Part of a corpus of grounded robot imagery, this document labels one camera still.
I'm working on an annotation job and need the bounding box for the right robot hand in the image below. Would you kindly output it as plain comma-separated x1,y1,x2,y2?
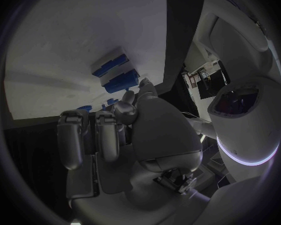
56,77,212,225

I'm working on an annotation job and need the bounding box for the white task board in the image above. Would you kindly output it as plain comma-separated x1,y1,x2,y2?
3,0,168,121

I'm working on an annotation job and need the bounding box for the large blue block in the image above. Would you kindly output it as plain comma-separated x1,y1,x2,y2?
101,69,141,94

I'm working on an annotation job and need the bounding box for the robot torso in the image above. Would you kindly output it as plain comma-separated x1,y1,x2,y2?
206,81,281,183

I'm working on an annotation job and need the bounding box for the white cable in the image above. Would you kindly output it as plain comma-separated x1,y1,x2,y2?
180,111,213,124

